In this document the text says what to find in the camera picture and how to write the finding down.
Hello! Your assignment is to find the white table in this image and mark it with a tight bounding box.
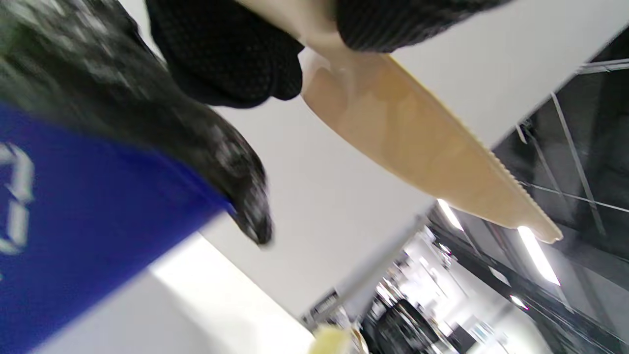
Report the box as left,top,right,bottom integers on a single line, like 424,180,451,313
29,231,315,354

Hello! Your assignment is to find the black plastic trash bag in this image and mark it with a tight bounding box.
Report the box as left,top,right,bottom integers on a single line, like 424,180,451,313
0,0,273,246

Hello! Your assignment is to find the blue recycling bin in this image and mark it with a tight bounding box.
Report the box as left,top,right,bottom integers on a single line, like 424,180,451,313
0,103,236,354

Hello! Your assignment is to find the ceiling light strip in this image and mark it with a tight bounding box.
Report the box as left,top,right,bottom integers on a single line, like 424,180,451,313
518,226,561,286
437,199,465,232

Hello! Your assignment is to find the beige plastic dustpan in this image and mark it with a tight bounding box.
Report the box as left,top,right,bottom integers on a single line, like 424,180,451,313
236,0,563,244

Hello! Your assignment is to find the white partition panel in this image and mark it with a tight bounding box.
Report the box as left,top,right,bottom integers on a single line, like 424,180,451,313
118,0,629,315

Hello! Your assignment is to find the person's left hand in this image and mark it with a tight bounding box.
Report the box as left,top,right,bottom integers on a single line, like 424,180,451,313
145,0,512,109

